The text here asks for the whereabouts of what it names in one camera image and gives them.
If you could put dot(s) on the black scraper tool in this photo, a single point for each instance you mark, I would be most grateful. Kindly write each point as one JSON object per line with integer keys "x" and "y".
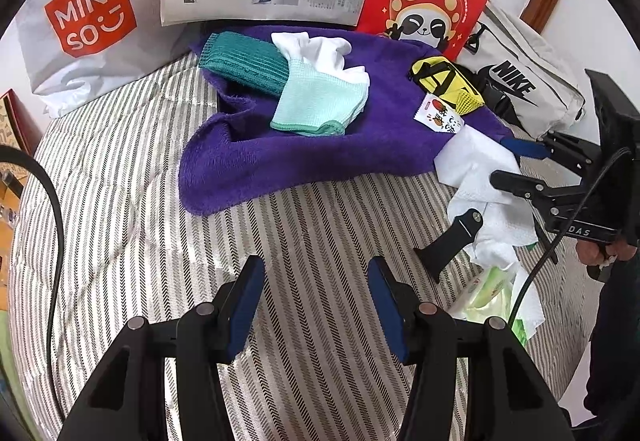
{"x": 450, "y": 241}

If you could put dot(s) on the teal striped cloth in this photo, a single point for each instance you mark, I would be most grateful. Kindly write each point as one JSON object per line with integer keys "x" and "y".
{"x": 240, "y": 61}

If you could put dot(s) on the white paper napkin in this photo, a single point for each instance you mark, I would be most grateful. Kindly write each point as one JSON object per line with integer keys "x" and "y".
{"x": 475, "y": 161}

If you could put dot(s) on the green tissue pack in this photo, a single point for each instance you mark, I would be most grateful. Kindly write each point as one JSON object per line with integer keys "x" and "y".
{"x": 487, "y": 293}

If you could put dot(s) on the white textured tissue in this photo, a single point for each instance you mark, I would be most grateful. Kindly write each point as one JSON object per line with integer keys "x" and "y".
{"x": 500, "y": 226}

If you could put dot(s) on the person's right forearm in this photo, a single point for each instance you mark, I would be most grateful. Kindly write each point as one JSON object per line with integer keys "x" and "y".
{"x": 615, "y": 346}

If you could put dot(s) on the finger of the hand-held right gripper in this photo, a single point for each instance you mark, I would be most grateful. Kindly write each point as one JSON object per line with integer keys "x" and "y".
{"x": 525, "y": 148}
{"x": 520, "y": 186}

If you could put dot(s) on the white socks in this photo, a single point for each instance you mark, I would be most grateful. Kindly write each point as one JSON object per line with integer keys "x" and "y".
{"x": 320, "y": 53}

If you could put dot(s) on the striped bed sheet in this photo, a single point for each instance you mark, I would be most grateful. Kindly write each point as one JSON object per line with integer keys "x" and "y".
{"x": 150, "y": 221}

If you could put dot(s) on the mint green mesh cloth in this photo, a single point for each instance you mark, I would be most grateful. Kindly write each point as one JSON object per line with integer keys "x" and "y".
{"x": 315, "y": 101}

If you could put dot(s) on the purple towel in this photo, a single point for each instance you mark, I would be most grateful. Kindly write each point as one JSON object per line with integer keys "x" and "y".
{"x": 350, "y": 141}

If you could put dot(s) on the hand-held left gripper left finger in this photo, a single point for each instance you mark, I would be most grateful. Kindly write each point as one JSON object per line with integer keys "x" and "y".
{"x": 245, "y": 306}

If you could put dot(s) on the yellow mesh pouch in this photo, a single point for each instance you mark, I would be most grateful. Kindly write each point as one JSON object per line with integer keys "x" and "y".
{"x": 445, "y": 81}

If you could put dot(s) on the person's right hand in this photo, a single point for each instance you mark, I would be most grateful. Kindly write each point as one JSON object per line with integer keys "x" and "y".
{"x": 597, "y": 252}

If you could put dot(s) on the white fruit print sachet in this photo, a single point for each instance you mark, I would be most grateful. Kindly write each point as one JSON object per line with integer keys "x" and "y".
{"x": 440, "y": 113}

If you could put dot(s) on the white waist bag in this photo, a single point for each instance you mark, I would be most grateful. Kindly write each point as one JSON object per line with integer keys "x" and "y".
{"x": 520, "y": 81}

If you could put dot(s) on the white plastic shopping bag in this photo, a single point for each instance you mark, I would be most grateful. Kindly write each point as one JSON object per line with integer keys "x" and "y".
{"x": 90, "y": 21}

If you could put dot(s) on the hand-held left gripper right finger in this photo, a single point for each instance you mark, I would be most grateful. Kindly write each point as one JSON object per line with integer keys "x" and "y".
{"x": 385, "y": 306}

